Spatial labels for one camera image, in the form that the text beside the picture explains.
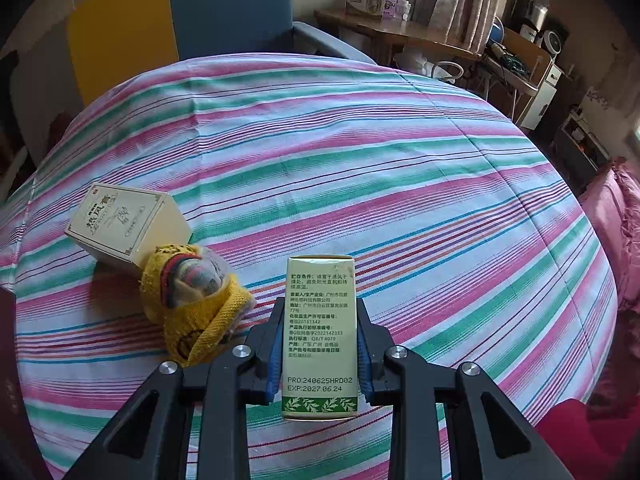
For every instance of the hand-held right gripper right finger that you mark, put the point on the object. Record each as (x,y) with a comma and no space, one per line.
(364,375)

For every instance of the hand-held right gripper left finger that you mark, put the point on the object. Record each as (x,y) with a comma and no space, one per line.
(274,375)

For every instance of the green and white carton box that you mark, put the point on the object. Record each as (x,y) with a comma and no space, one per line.
(320,330)

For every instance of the yellow knitted plush toy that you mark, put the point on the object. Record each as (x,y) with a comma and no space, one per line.
(195,300)

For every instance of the striped tablecloth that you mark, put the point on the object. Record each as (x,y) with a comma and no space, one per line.
(375,185)

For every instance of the beige carton box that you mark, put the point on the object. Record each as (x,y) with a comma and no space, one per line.
(120,225)

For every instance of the red cloth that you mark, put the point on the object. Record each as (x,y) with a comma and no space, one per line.
(595,445)

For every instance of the pink blanket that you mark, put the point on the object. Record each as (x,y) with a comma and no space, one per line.
(612,230)

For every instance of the white cabinet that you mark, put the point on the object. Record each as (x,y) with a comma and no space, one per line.
(542,95)

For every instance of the wooden desk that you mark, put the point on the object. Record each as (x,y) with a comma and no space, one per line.
(400,32)

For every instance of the cardboard box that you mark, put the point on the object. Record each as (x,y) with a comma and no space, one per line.
(522,52)

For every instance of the blue chair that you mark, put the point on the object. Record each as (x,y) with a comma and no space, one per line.
(230,10)

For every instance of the small purple white boxes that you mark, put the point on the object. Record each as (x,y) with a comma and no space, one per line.
(399,7)

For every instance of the pink patterned curtain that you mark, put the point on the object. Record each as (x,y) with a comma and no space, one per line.
(465,5)

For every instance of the metal pot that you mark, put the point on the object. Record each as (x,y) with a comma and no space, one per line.
(535,17)

